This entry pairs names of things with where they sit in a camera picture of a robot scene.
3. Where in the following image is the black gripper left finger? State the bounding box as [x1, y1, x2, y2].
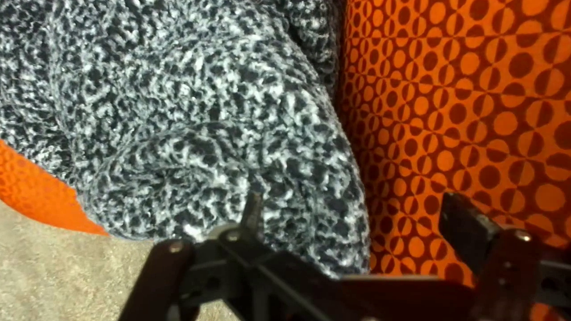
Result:
[117, 189, 323, 321]

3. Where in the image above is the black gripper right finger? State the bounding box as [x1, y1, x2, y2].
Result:
[437, 189, 571, 321]

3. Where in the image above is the navy white speckled fleece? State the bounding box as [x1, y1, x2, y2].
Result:
[0, 0, 373, 280]

